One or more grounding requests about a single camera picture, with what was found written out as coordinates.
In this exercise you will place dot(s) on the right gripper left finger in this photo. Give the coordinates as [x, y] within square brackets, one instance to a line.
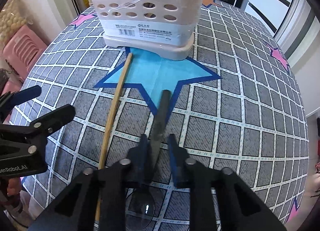
[75, 207]

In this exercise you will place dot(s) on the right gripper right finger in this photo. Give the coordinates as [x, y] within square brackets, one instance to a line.
[219, 193]

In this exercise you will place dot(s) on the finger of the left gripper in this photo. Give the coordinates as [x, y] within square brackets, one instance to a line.
[44, 125]
[11, 99]

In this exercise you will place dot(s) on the black spoon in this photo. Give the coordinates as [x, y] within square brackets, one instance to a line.
[140, 204]

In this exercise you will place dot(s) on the wooden chopstick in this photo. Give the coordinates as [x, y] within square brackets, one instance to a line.
[112, 112]

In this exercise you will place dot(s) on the person's left hand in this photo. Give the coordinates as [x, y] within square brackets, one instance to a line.
[13, 187]

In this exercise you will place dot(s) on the pink star sticker near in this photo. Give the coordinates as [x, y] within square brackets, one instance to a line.
[293, 209]

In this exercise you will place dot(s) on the pink star sticker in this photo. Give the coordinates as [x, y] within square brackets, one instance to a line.
[82, 18]
[276, 54]
[293, 209]

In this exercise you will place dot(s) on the pink plastic stool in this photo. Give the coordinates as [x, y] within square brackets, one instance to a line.
[23, 51]

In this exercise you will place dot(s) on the grey checked tablecloth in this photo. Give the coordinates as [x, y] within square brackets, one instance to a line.
[251, 120]

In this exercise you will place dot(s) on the pink star sticker left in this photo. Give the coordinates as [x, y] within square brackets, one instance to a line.
[82, 18]

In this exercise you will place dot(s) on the blue star mat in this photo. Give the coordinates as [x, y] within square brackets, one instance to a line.
[152, 74]

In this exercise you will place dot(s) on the beige plastic utensil holder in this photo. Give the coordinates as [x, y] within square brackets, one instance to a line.
[163, 27]

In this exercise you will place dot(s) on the pink star sticker right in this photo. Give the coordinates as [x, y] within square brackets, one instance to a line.
[276, 54]

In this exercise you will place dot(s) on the orange star sticker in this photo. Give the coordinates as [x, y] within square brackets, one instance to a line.
[209, 3]

